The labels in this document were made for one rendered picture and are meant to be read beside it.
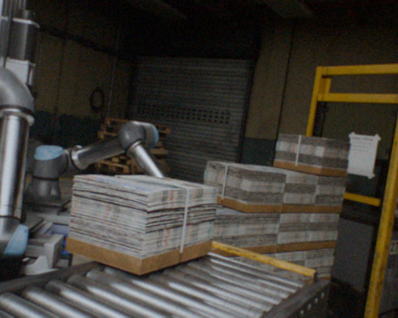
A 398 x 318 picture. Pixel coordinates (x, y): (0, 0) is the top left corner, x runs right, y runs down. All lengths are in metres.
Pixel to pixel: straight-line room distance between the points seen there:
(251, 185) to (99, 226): 1.17
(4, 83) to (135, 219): 0.47
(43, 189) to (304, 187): 1.44
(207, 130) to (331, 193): 7.27
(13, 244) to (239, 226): 1.43
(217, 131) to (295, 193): 7.32
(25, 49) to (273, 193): 1.42
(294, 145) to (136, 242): 1.82
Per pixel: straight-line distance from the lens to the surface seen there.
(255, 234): 2.37
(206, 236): 1.45
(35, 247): 1.54
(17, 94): 1.18
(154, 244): 1.21
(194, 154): 10.05
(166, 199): 1.20
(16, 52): 1.82
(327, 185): 2.78
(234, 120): 9.60
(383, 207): 3.09
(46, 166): 2.01
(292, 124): 9.14
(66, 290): 1.09
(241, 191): 2.30
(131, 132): 1.78
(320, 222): 2.80
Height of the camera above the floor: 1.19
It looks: 3 degrees down
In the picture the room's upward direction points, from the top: 8 degrees clockwise
